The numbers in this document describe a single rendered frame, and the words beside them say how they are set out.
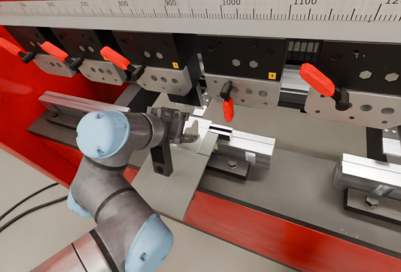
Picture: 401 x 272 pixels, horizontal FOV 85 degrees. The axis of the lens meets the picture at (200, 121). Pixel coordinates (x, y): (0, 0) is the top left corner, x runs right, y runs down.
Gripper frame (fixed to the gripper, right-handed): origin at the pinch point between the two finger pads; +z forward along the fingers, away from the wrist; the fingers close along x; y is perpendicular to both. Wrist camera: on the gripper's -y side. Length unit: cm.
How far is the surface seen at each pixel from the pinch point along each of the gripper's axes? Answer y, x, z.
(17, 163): -75, 204, 70
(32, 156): -30, 86, 10
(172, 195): -14.9, -3.2, -10.1
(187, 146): -3.2, -1.0, -0.9
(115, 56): 16.5, 9.5, -23.0
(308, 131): 5, -43, 135
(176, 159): -7.1, 0.5, -3.8
